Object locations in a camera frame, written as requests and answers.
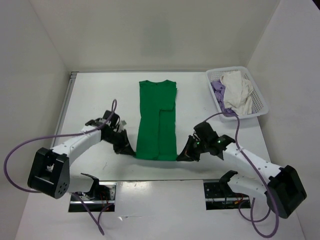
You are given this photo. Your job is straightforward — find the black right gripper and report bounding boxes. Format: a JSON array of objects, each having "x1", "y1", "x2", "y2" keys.
[{"x1": 176, "y1": 134, "x2": 209, "y2": 161}]

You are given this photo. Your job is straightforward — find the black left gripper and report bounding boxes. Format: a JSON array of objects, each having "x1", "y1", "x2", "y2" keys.
[{"x1": 103, "y1": 129, "x2": 136, "y2": 157}]

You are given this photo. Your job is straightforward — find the green t shirt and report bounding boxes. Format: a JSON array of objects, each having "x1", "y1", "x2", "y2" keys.
[{"x1": 136, "y1": 80, "x2": 178, "y2": 162}]

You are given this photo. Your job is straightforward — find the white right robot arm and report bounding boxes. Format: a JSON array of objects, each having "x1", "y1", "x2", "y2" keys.
[{"x1": 176, "y1": 122, "x2": 307, "y2": 219}]

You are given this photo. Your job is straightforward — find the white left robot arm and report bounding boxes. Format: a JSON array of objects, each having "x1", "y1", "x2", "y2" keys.
[{"x1": 27, "y1": 125, "x2": 136, "y2": 199}]

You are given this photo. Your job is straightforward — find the lavender t shirt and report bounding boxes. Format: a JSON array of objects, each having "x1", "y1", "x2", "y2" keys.
[{"x1": 211, "y1": 80, "x2": 237, "y2": 117}]

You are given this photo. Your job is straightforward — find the cream white t shirt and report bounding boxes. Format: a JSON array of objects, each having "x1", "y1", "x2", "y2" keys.
[{"x1": 220, "y1": 71, "x2": 254, "y2": 116}]

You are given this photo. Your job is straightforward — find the white plastic laundry basket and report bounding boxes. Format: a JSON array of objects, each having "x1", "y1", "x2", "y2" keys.
[{"x1": 205, "y1": 66, "x2": 269, "y2": 120}]

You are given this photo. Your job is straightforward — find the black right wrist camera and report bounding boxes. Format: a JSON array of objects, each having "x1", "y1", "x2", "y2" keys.
[{"x1": 193, "y1": 121, "x2": 219, "y2": 144}]

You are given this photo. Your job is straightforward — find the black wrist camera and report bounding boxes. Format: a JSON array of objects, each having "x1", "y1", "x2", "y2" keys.
[
  {"x1": 102, "y1": 110, "x2": 127, "y2": 133},
  {"x1": 193, "y1": 121, "x2": 219, "y2": 144}
]

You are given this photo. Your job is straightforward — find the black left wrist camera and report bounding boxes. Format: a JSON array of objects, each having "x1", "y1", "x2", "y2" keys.
[{"x1": 102, "y1": 110, "x2": 127, "y2": 133}]

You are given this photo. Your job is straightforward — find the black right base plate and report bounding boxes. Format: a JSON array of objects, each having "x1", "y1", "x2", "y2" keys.
[{"x1": 203, "y1": 179, "x2": 251, "y2": 210}]

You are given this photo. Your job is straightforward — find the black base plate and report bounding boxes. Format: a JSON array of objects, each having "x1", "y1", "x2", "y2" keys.
[
  {"x1": 203, "y1": 179, "x2": 251, "y2": 210},
  {"x1": 68, "y1": 181, "x2": 117, "y2": 213}
]

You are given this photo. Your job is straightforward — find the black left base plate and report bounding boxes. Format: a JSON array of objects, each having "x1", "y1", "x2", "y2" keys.
[{"x1": 68, "y1": 181, "x2": 117, "y2": 213}]

